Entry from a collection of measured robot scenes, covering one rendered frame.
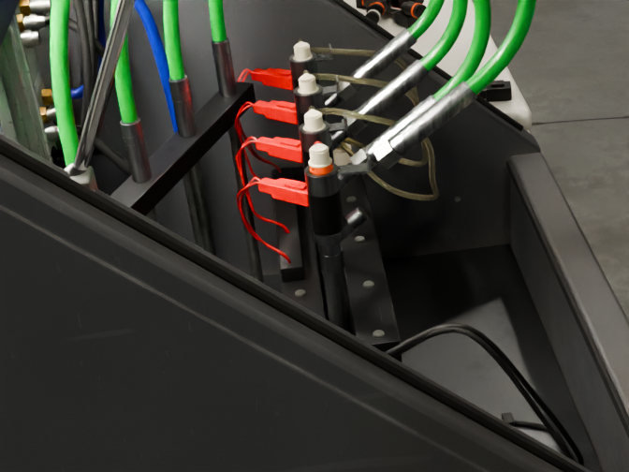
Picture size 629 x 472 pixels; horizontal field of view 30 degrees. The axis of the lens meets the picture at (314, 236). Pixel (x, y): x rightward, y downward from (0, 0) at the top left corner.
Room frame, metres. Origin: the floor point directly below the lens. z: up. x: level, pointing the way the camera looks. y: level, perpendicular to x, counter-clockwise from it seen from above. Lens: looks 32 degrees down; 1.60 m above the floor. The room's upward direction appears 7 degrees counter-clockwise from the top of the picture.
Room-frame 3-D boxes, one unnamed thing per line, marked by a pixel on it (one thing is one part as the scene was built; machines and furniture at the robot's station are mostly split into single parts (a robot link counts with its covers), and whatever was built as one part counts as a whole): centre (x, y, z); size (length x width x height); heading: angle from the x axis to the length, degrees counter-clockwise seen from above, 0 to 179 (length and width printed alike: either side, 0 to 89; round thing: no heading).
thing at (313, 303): (0.98, -0.01, 0.91); 0.34 x 0.10 x 0.15; 0
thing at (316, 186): (0.86, -0.02, 1.03); 0.05 x 0.03 x 0.21; 90
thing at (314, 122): (0.94, -0.01, 1.13); 0.02 x 0.02 x 0.03
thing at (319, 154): (0.86, -0.01, 1.14); 0.02 x 0.02 x 0.03
